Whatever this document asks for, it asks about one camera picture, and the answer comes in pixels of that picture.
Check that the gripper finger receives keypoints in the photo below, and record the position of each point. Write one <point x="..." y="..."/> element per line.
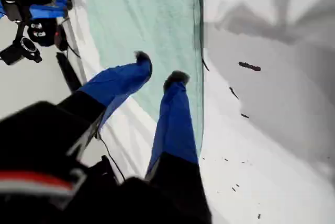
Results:
<point x="48" y="11"/>
<point x="175" y="129"/>
<point x="123" y="77"/>

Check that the pale green T-shirt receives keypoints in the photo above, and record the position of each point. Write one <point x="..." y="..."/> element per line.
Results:
<point x="144" y="12"/>

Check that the short black camera stalk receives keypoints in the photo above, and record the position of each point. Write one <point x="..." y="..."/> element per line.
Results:
<point x="18" y="31"/>

